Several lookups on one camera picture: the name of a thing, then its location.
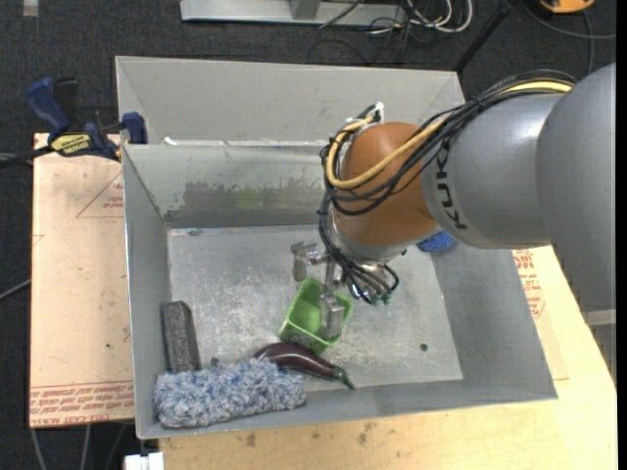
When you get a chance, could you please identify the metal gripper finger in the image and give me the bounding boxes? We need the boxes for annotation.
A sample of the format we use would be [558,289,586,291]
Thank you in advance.
[319,285,346,341]
[290,240,325,284]

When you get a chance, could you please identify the green plastic cup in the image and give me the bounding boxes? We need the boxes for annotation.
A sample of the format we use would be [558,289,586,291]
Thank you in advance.
[278,276,355,356]

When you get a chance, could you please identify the purple toy eggplant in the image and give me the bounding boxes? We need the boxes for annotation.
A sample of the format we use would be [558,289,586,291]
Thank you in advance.
[252,341,357,392]

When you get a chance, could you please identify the grey metal bin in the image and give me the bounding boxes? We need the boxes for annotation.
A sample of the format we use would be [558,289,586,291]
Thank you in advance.
[115,55,559,441]

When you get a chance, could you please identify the blue sponge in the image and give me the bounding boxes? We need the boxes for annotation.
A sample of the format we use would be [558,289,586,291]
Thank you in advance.
[415,230,458,255]

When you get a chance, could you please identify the blue and white fluffy cloth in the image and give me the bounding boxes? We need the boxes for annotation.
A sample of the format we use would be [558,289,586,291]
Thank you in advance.
[152,356,310,430]

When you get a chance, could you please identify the dark grey flat block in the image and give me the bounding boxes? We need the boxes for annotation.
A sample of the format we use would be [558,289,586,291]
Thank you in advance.
[160,300,203,374]

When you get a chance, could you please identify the brown cardboard board red print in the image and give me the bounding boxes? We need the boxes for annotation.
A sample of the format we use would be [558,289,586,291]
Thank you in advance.
[28,132,570,430]

